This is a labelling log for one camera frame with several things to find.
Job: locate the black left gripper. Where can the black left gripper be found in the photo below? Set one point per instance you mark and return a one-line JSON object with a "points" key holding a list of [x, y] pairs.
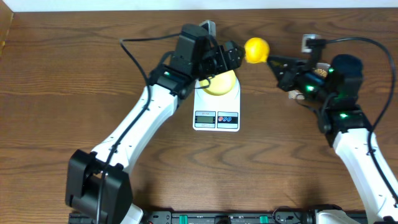
{"points": [[220, 66]]}

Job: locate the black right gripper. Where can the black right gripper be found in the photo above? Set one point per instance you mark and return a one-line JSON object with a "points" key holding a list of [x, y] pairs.
{"points": [[292, 67]]}

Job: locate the yellow plastic scoop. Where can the yellow plastic scoop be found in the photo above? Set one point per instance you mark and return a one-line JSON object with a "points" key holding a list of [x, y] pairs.
{"points": [[257, 50]]}

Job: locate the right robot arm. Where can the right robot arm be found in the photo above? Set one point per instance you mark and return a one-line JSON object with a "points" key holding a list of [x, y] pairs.
{"points": [[345, 126]]}

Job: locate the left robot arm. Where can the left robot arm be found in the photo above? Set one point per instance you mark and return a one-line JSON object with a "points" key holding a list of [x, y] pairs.
{"points": [[98, 183]]}

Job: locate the yellow bowl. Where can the yellow bowl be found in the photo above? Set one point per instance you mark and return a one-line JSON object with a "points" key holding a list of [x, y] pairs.
{"points": [[219, 84]]}

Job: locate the white digital kitchen scale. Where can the white digital kitchen scale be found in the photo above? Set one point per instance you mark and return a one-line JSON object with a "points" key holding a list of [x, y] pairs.
{"points": [[217, 113]]}

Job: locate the soybeans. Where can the soybeans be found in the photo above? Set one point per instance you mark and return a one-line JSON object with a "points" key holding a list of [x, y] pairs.
{"points": [[321, 72]]}

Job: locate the clear plastic container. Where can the clear plastic container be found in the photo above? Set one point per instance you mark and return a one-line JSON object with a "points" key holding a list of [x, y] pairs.
{"points": [[307, 84]]}

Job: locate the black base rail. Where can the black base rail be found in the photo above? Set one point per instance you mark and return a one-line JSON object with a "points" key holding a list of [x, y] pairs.
{"points": [[164, 217]]}

